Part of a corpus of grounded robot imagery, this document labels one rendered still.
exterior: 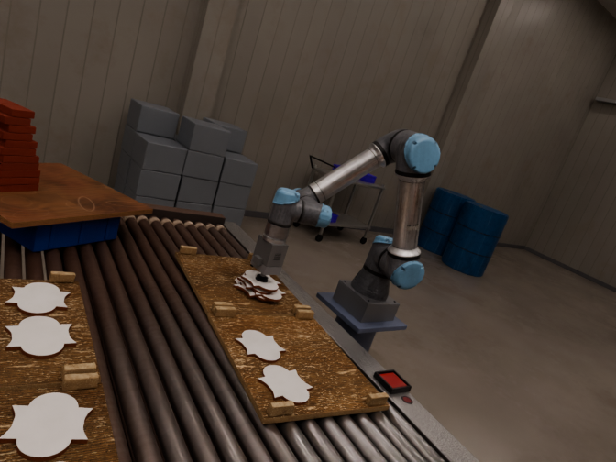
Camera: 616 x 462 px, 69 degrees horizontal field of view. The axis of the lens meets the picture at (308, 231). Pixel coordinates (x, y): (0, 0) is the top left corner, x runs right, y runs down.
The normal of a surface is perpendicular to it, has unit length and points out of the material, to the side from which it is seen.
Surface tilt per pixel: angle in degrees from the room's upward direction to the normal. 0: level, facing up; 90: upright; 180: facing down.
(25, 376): 0
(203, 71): 90
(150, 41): 90
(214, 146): 90
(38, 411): 0
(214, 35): 90
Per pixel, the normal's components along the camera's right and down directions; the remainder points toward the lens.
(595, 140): -0.78, -0.08
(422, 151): 0.30, 0.22
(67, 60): 0.55, 0.39
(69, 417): 0.30, -0.92
